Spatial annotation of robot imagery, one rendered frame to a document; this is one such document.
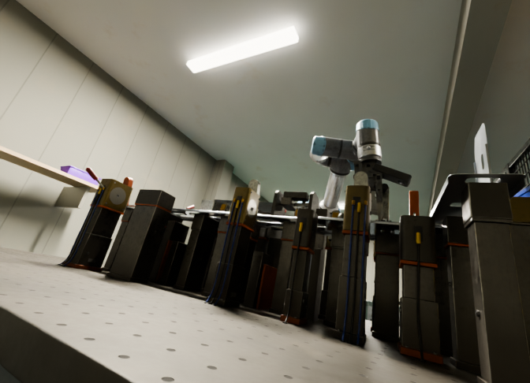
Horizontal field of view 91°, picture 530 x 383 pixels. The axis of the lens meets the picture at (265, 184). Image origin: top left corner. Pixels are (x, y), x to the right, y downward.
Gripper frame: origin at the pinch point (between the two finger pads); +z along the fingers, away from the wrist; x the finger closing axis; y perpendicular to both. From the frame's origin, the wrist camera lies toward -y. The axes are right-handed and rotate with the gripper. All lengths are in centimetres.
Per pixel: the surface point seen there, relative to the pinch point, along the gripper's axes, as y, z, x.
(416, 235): -6.3, 10.0, 19.2
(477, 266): -11.7, 18.4, 34.5
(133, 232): 84, 8, 16
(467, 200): -12.4, 8.0, 34.3
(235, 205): 41.4, 0.0, 17.1
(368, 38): -4, -181, -81
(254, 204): 37.5, -1.9, 12.1
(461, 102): -74, -146, -142
